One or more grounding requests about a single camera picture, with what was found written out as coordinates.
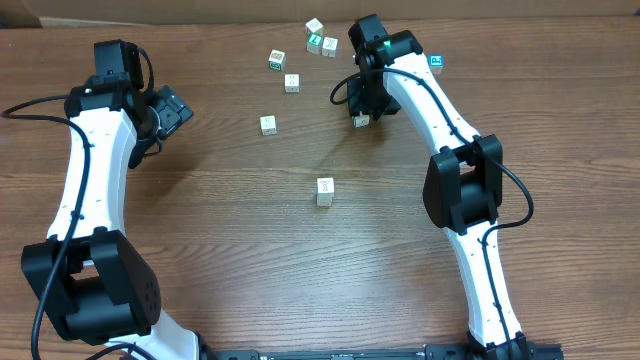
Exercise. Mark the wooden block beside teal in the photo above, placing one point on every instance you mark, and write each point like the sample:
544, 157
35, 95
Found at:
329, 47

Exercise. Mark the red sided picture block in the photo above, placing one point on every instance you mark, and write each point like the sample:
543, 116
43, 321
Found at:
361, 121

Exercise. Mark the cardboard back wall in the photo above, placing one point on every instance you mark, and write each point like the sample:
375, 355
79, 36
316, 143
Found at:
255, 11

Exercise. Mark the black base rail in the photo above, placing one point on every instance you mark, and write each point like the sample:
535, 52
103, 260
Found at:
429, 352

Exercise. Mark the blue letter P block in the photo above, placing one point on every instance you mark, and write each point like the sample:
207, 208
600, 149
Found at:
436, 62

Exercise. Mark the red sided wooden block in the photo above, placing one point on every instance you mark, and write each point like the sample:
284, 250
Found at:
292, 83

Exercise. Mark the teal letter wooden block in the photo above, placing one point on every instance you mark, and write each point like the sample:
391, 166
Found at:
314, 43

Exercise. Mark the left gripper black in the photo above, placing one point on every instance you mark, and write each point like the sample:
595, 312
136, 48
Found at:
173, 107

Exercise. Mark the far left wooden block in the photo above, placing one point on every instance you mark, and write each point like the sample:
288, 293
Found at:
268, 125

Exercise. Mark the green edged wooden block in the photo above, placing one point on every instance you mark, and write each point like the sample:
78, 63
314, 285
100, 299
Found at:
277, 60

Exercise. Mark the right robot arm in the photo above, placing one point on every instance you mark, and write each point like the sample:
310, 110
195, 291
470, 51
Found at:
463, 185

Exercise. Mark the blue letter wooden block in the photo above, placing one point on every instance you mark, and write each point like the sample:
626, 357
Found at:
325, 192

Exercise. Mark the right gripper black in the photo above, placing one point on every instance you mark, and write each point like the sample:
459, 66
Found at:
360, 101

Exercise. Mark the plain top wooden block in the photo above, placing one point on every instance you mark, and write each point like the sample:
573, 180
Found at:
314, 26

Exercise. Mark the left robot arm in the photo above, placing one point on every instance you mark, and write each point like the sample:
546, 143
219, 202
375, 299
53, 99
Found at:
91, 282

